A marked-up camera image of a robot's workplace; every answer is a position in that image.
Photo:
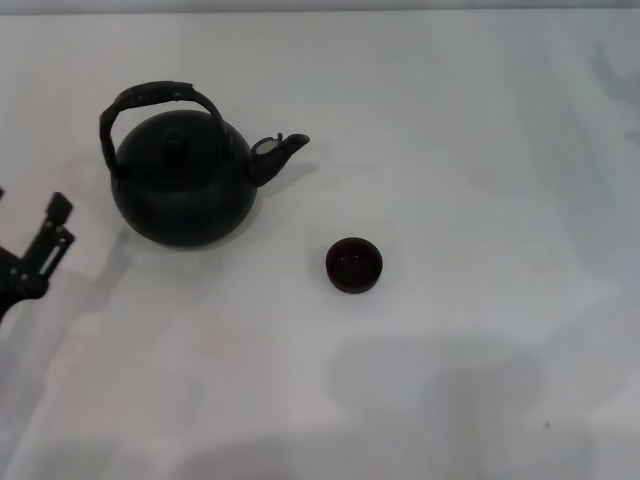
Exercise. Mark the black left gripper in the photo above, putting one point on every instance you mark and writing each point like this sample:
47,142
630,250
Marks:
12,285

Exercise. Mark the small dark brown teacup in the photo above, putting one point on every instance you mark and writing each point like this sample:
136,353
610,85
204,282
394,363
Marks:
354,265

